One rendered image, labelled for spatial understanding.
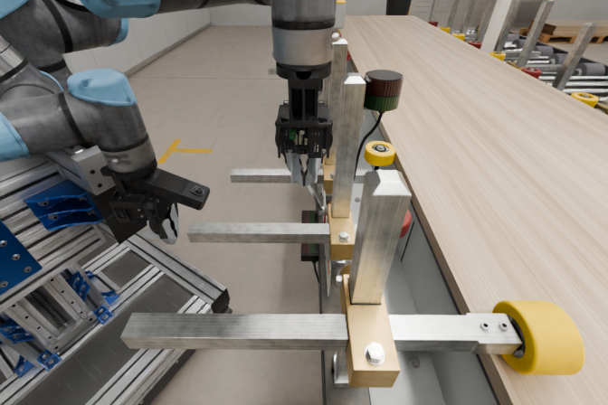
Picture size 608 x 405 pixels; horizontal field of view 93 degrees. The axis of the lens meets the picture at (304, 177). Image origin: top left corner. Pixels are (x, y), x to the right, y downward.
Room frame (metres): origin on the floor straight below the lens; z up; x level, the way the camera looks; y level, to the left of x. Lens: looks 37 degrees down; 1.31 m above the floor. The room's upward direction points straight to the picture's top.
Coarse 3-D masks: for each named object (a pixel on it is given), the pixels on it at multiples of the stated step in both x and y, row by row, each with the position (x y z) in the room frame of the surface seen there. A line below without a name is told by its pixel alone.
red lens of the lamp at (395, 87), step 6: (366, 72) 0.47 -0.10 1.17; (366, 78) 0.45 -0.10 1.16; (402, 78) 0.45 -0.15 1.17; (366, 84) 0.45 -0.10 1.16; (372, 84) 0.44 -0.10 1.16; (378, 84) 0.43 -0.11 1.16; (384, 84) 0.43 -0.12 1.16; (390, 84) 0.43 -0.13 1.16; (396, 84) 0.43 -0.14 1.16; (402, 84) 0.44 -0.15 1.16; (366, 90) 0.44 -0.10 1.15; (372, 90) 0.44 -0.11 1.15; (378, 90) 0.43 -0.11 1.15; (384, 90) 0.43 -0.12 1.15; (390, 90) 0.43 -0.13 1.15; (396, 90) 0.43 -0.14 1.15
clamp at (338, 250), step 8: (328, 208) 0.47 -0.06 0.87; (328, 216) 0.45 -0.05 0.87; (336, 224) 0.42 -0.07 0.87; (344, 224) 0.42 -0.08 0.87; (352, 224) 0.42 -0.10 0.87; (336, 232) 0.40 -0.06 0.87; (352, 232) 0.40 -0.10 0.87; (336, 240) 0.38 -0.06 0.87; (352, 240) 0.38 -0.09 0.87; (336, 248) 0.37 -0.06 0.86; (344, 248) 0.37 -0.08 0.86; (352, 248) 0.37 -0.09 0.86; (336, 256) 0.37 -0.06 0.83; (344, 256) 0.37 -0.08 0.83
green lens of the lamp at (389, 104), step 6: (366, 96) 0.44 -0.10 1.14; (372, 96) 0.44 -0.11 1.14; (396, 96) 0.44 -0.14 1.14; (366, 102) 0.44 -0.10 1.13; (372, 102) 0.43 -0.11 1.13; (378, 102) 0.43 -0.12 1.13; (384, 102) 0.43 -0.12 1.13; (390, 102) 0.43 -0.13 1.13; (396, 102) 0.44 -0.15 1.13; (372, 108) 0.43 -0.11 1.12; (378, 108) 0.43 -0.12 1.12; (384, 108) 0.43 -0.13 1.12; (390, 108) 0.43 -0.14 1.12
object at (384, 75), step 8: (368, 72) 0.47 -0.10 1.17; (376, 72) 0.47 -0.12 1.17; (384, 72) 0.47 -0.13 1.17; (392, 72) 0.47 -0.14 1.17; (384, 80) 0.43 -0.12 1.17; (392, 80) 0.43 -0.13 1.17; (376, 96) 0.43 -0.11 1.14; (384, 96) 0.43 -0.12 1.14; (392, 96) 0.43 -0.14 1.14; (384, 112) 0.45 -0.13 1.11; (368, 136) 0.46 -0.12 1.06; (360, 144) 0.46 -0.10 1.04; (360, 152) 0.46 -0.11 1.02
